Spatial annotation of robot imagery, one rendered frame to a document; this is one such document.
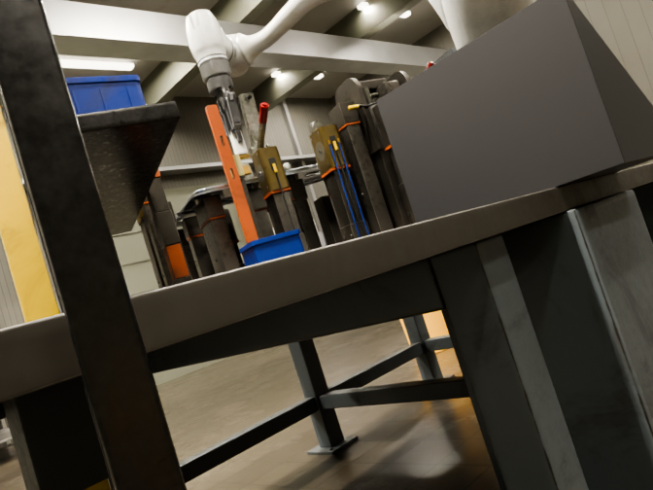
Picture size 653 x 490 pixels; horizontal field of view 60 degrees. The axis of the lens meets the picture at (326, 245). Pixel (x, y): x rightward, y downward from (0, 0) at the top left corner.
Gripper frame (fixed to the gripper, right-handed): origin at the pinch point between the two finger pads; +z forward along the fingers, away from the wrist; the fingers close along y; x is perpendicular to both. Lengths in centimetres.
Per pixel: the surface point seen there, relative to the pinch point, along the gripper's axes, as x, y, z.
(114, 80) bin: 38, -49, -2
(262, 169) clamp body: 2.9, -19.2, 13.4
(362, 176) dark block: -22.0, -24.6, 22.2
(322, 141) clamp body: -14.8, -22.2, 9.9
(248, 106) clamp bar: 0.5, -16.9, -4.7
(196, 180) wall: -197, 772, -179
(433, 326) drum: -154, 164, 97
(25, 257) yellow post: 63, 43, 10
